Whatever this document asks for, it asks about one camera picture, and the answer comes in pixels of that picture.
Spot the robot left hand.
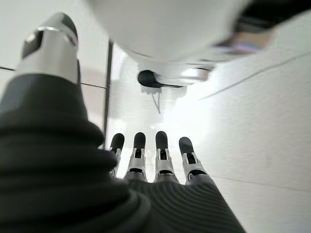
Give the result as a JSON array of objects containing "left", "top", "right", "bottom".
[{"left": 0, "top": 12, "right": 246, "bottom": 233}]

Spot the robot left leg white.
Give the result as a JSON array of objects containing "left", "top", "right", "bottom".
[{"left": 88, "top": 0, "right": 246, "bottom": 89}]

